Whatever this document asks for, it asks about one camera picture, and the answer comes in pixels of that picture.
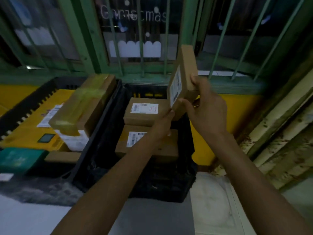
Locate green metal window grille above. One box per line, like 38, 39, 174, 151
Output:
0, 0, 313, 83

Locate person's right forearm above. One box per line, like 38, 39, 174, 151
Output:
211, 132, 313, 235

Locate person's left forearm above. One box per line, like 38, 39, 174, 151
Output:
51, 138, 163, 235

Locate person's left hand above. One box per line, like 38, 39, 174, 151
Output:
146, 110, 176, 145

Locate large tape-wrapped cardboard box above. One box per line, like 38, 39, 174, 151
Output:
48, 74, 116, 137

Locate yellow padded envelope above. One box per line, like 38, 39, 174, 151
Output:
0, 89, 75, 152

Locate white cloud window decoration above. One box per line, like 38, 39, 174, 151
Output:
15, 27, 55, 46
108, 40, 162, 58

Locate cardboard box barcode label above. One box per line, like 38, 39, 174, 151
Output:
115, 125, 179, 162

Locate green box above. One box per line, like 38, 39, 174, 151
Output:
0, 147, 48, 175

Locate slim cardboard box white label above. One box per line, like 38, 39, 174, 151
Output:
166, 45, 200, 121

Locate person's right hand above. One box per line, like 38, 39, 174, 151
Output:
179, 76, 228, 143

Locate white parcel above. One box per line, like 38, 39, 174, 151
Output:
54, 129, 89, 152

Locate black plastic crate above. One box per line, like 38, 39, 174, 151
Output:
71, 83, 198, 203

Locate white sack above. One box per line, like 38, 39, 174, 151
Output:
190, 172, 245, 235

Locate cardboard box red-marked label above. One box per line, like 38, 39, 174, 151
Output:
123, 97, 171, 127

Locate flat plain cardboard box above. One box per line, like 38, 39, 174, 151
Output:
44, 151, 82, 164

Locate black crate with toothed rim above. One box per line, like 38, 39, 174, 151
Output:
0, 76, 123, 180

